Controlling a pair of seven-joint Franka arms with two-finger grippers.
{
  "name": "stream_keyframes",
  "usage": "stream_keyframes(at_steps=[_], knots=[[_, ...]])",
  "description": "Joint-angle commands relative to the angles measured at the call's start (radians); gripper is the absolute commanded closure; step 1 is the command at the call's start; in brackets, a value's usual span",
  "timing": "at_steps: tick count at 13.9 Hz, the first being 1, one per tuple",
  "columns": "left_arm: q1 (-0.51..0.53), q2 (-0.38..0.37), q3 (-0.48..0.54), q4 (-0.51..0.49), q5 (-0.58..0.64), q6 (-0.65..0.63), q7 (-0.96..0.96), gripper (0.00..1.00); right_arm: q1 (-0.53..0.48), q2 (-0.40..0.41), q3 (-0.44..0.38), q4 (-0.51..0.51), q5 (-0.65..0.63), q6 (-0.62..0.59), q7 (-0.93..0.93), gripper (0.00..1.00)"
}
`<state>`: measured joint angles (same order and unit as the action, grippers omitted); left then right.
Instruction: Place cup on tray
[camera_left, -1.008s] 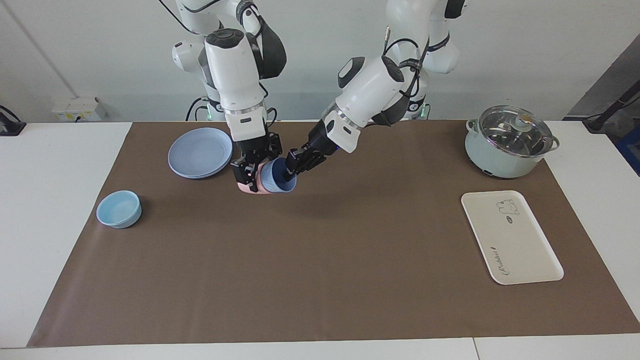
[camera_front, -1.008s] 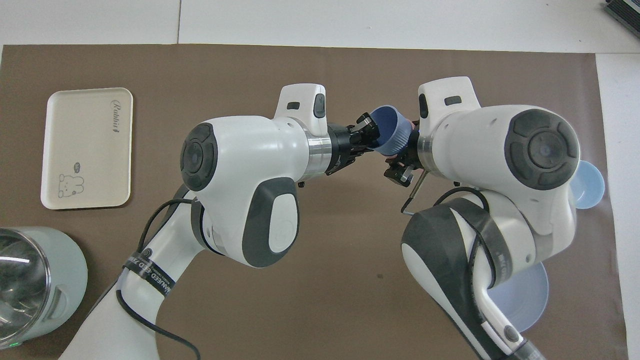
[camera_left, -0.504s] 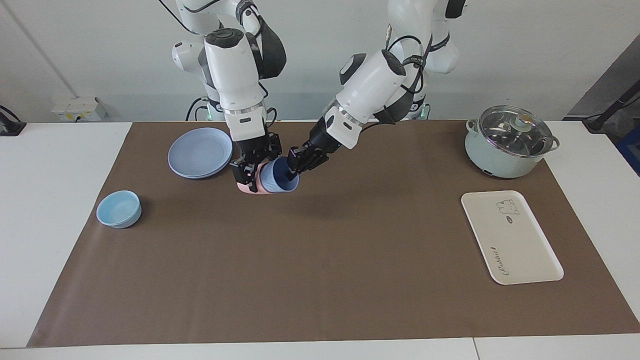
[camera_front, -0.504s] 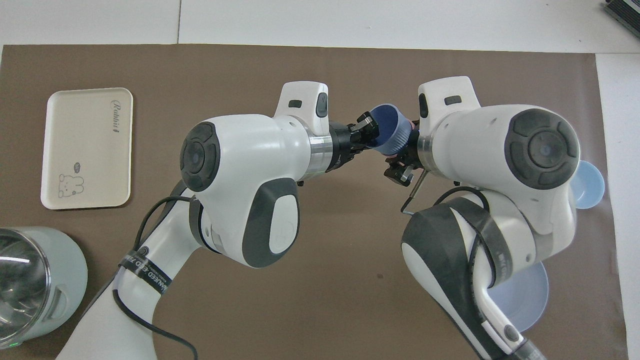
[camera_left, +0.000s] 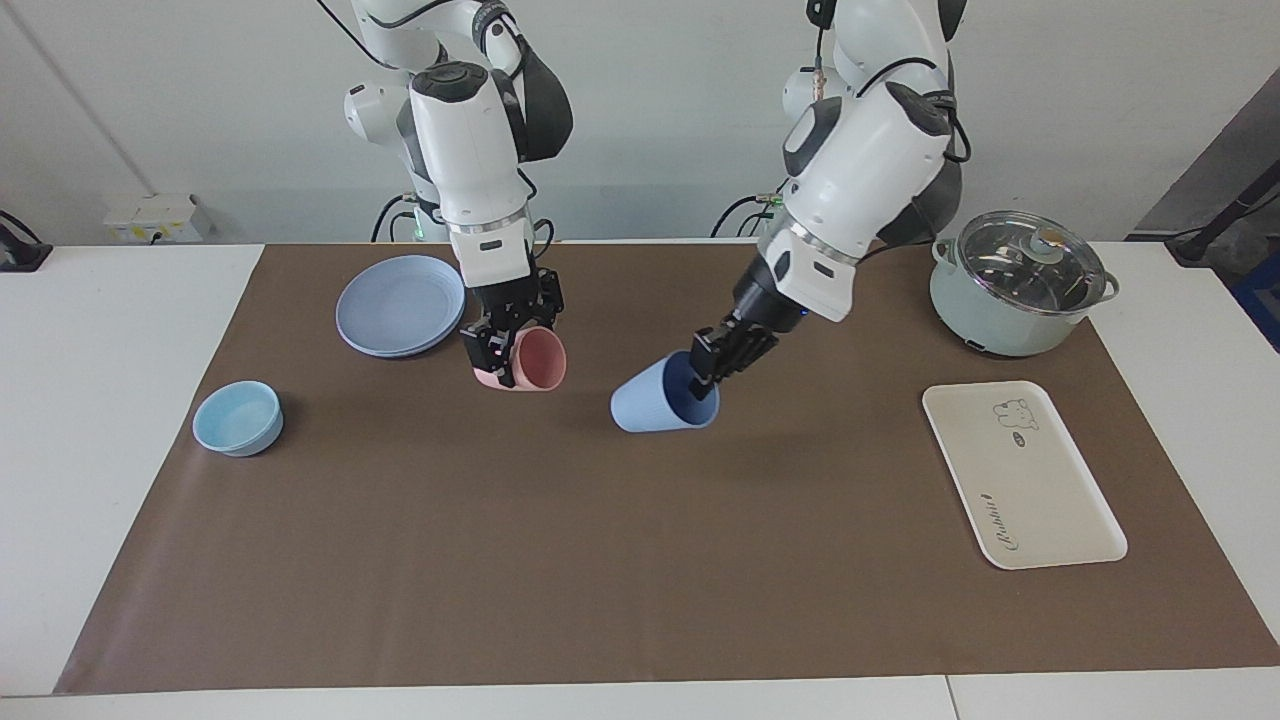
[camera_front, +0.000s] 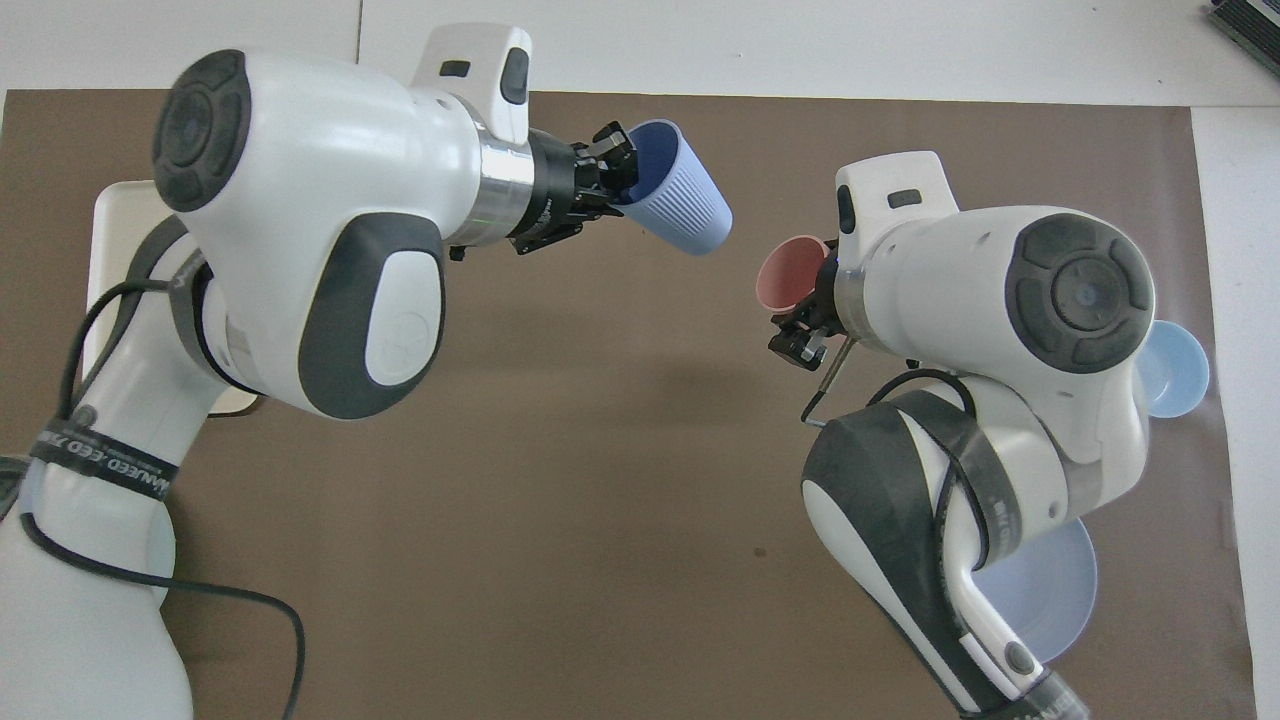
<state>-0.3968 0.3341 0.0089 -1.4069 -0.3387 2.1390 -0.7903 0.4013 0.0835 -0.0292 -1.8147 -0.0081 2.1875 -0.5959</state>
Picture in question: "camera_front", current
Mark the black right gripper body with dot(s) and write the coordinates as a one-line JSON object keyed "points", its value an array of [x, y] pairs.
{"points": [[825, 310]]}

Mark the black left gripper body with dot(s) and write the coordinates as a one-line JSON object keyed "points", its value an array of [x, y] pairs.
{"points": [[550, 190]]}

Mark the pink cup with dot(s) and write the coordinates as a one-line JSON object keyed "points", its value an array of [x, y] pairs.
{"points": [[785, 270]]}

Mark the blue ribbed cup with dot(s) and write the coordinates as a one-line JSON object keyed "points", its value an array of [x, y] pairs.
{"points": [[685, 200]]}

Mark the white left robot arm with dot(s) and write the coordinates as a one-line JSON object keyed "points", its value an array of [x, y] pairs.
{"points": [[330, 170]]}

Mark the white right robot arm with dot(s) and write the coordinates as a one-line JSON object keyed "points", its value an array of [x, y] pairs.
{"points": [[960, 280]]}

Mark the cream tray with rabbit print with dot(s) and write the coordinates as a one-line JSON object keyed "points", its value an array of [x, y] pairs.
{"points": [[108, 235]]}

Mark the brown table mat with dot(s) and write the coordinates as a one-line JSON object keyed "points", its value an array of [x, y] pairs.
{"points": [[600, 450]]}

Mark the lavender blue plate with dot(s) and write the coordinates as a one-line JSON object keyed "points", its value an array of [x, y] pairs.
{"points": [[1060, 590]]}

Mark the light blue bowl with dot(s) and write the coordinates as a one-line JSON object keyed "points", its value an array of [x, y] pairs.
{"points": [[1180, 375]]}

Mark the grey ribbed device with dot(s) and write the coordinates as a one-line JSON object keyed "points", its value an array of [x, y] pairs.
{"points": [[1250, 20]]}

